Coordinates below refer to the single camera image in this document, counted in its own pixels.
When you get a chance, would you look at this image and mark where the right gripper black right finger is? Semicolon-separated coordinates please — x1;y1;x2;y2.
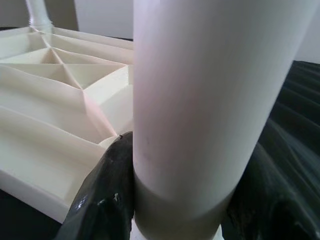
221;144;320;240

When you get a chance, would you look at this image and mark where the white plastic table leg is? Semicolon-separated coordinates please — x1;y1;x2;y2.
24;0;54;34
131;0;316;240

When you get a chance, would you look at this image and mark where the black plastic table cover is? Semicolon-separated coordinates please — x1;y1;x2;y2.
0;59;320;240

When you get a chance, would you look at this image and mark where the white plastic children table top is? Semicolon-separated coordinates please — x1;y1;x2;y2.
0;26;136;224

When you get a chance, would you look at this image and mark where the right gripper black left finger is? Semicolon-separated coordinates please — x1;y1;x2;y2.
55;131;137;240

